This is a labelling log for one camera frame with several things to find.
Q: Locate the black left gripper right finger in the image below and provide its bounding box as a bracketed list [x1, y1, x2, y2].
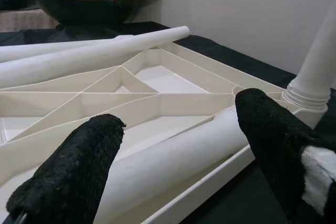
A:
[235, 88, 336, 224]

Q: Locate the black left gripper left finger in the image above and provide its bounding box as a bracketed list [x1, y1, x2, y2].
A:
[6, 113, 127, 224]

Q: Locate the white plastic children table top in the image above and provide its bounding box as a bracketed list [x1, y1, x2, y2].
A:
[0, 40, 329, 224]

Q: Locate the white plastic table leg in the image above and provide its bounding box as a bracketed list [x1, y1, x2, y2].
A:
[285, 4, 336, 111]
[93, 109, 242, 224]
[0, 25, 191, 90]
[0, 34, 135, 64]

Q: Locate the black wok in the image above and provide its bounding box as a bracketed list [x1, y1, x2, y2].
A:
[27, 0, 161, 26]

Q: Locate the black tablecloth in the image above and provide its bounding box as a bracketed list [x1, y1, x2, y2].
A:
[0, 20, 336, 224]

